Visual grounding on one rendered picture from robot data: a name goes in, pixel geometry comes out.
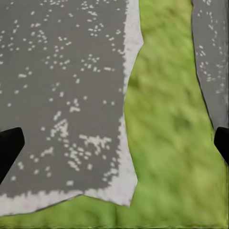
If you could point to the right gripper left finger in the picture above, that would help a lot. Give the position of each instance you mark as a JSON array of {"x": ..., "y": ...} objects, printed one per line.
[{"x": 11, "y": 143}]

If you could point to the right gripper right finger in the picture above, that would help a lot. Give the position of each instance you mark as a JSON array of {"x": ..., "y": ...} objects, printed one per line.
[{"x": 221, "y": 142}]

